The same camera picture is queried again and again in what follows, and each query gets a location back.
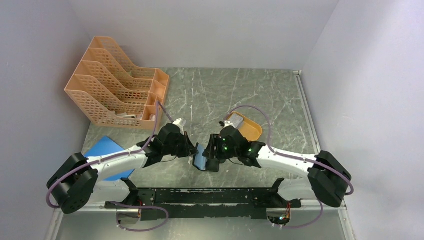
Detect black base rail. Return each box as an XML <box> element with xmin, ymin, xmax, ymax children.
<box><xmin>119</xmin><ymin>187</ymin><xmax>300</xmax><ymax>221</ymax></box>

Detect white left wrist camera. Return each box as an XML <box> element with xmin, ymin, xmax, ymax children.
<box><xmin>172</xmin><ymin>118</ymin><xmax>187</xmax><ymax>128</ymax></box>

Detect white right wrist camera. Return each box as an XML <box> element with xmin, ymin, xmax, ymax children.
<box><xmin>219</xmin><ymin>120</ymin><xmax>234</xmax><ymax>129</ymax></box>

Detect orange mesh file organizer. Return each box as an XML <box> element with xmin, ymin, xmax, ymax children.
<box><xmin>64</xmin><ymin>36</ymin><xmax>170</xmax><ymax>130</ymax></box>

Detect black leather card holder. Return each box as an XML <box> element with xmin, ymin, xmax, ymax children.
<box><xmin>192</xmin><ymin>143</ymin><xmax>220</xmax><ymax>173</ymax></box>

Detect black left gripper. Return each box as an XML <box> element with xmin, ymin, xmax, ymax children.
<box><xmin>163</xmin><ymin>131</ymin><xmax>199</xmax><ymax>158</ymax></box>

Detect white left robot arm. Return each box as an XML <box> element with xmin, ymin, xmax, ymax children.
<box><xmin>46</xmin><ymin>123</ymin><xmax>198</xmax><ymax>214</ymax></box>

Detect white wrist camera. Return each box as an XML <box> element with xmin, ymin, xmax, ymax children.
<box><xmin>172</xmin><ymin>118</ymin><xmax>187</xmax><ymax>128</ymax></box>
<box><xmin>219</xmin><ymin>120</ymin><xmax>234</xmax><ymax>129</ymax></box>

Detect blue folder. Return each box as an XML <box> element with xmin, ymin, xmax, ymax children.
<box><xmin>83</xmin><ymin>136</ymin><xmax>134</xmax><ymax>181</ymax></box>

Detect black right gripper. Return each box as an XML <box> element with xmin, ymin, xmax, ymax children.
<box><xmin>202</xmin><ymin>133</ymin><xmax>240</xmax><ymax>160</ymax></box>

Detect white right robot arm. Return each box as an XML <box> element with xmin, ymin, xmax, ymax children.
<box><xmin>194</xmin><ymin>126</ymin><xmax>353</xmax><ymax>208</ymax></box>

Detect orange oval tray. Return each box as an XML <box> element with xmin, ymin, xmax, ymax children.
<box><xmin>225</xmin><ymin>111</ymin><xmax>263</xmax><ymax>141</ymax></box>

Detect credit card in tray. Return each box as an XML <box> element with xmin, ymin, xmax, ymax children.
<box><xmin>229</xmin><ymin>113</ymin><xmax>244</xmax><ymax>129</ymax></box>

